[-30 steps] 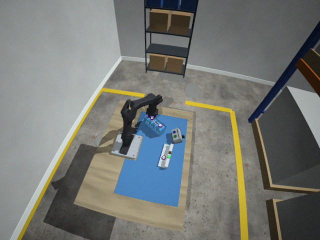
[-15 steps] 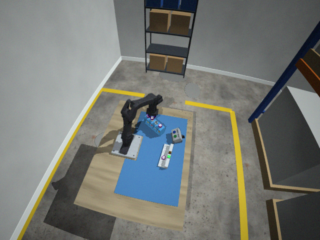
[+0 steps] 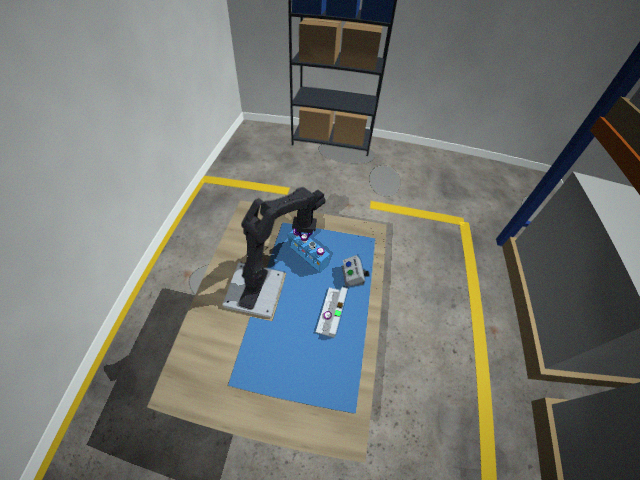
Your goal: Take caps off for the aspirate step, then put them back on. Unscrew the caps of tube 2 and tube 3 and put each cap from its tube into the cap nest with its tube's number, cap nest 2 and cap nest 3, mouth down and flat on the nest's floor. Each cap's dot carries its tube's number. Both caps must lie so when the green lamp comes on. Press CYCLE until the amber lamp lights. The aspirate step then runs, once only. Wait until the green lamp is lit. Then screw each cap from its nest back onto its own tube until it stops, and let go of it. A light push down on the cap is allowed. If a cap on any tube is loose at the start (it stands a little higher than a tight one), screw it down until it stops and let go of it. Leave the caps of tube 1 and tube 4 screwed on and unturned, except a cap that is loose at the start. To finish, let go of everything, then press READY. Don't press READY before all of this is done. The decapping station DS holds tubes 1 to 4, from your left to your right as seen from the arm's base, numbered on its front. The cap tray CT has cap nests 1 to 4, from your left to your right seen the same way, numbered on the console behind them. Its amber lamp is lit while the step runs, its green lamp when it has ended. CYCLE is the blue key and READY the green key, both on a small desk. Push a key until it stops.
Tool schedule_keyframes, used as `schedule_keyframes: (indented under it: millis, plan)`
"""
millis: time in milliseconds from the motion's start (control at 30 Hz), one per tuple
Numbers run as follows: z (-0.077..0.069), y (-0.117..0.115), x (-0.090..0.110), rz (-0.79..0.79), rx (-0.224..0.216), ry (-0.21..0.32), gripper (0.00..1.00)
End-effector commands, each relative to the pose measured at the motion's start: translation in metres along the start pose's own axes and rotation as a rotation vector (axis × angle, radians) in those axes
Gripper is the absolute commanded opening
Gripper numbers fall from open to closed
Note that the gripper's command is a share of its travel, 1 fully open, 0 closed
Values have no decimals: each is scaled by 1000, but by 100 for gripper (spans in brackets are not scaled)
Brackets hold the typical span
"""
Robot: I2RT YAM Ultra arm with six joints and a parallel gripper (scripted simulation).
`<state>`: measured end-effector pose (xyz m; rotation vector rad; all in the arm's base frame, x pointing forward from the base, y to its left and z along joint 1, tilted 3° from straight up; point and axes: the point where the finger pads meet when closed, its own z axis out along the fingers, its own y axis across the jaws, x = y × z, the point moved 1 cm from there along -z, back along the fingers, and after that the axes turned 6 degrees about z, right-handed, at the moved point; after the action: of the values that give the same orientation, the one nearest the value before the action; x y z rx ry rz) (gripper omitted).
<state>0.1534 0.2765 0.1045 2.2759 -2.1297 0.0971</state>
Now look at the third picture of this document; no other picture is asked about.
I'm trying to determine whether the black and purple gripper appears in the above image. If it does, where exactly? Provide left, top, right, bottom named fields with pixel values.
left=292, top=216, right=317, bottom=238

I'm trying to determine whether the grey key panel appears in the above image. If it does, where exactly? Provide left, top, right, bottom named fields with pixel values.
left=342, top=255, right=370, bottom=287

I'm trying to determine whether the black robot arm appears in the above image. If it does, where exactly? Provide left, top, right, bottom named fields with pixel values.
left=238, top=187, right=325, bottom=310

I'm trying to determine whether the blue work mat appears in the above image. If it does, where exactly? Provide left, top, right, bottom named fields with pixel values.
left=228, top=223, right=375, bottom=413

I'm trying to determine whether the white rectangular console with lamps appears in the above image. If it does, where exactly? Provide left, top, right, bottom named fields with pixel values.
left=316, top=287, right=347, bottom=338

